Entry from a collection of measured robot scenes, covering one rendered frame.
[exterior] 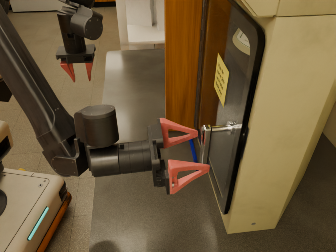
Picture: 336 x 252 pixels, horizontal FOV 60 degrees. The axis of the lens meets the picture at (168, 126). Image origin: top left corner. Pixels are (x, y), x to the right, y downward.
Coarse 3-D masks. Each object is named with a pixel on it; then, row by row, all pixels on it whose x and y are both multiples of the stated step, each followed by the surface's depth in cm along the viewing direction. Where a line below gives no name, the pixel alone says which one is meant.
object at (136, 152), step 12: (120, 144) 52; (132, 144) 52; (144, 144) 52; (120, 156) 51; (132, 156) 51; (144, 156) 51; (156, 156) 50; (120, 168) 51; (132, 168) 51; (144, 168) 52; (156, 168) 49; (156, 180) 51
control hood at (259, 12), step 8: (240, 0) 35; (248, 0) 33; (256, 0) 33; (264, 0) 34; (272, 0) 34; (248, 8) 34; (256, 8) 34; (264, 8) 34; (272, 8) 34; (256, 16) 35; (264, 16) 35; (272, 16) 35
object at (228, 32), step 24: (216, 0) 55; (216, 24) 56; (240, 24) 43; (216, 48) 57; (240, 48) 44; (240, 72) 45; (216, 96) 60; (240, 96) 46; (216, 120) 61; (240, 120) 46; (216, 144) 62; (240, 144) 48; (216, 168) 64; (216, 192) 65
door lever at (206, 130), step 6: (204, 126) 51; (210, 126) 51; (216, 126) 51; (222, 126) 51; (228, 126) 51; (204, 132) 51; (210, 132) 51; (228, 132) 52; (204, 138) 52; (210, 138) 52; (204, 144) 53; (204, 150) 54; (204, 156) 55; (204, 162) 56
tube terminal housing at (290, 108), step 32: (288, 0) 34; (320, 0) 34; (288, 32) 36; (320, 32) 37; (288, 64) 39; (320, 64) 40; (256, 96) 43; (288, 96) 43; (320, 96) 43; (256, 128) 46; (288, 128) 47; (320, 128) 58; (256, 160) 50; (288, 160) 51; (256, 192) 56; (288, 192) 57; (224, 224) 66; (256, 224) 63
